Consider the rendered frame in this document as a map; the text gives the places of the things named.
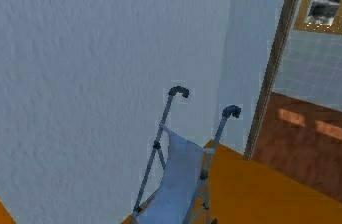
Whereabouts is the wooden framed window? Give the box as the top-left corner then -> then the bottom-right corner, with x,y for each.
293,0 -> 342,38

